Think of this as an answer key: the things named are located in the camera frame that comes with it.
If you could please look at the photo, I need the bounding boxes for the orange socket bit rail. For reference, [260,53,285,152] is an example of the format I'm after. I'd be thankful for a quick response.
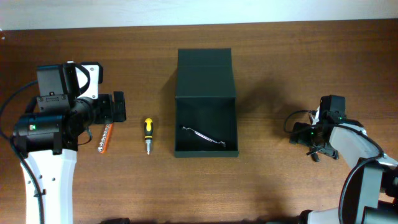
[97,124,114,154]

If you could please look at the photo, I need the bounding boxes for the orange black long-nose pliers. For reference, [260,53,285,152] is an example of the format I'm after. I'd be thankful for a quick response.
[307,144,339,162]

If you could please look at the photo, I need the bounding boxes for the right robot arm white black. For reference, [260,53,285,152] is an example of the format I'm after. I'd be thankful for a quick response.
[289,116,397,224]

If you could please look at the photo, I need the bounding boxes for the yellow black stubby screwdriver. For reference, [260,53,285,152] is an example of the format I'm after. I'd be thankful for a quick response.
[144,118,154,155]

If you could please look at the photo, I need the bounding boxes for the silver ring wrench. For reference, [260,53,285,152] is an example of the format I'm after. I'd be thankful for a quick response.
[181,126,226,147]

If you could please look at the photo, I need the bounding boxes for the black open gift box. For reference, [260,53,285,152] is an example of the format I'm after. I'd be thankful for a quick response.
[174,49,239,158]

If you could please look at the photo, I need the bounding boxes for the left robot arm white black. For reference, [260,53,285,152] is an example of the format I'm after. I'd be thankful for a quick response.
[11,91,126,223]

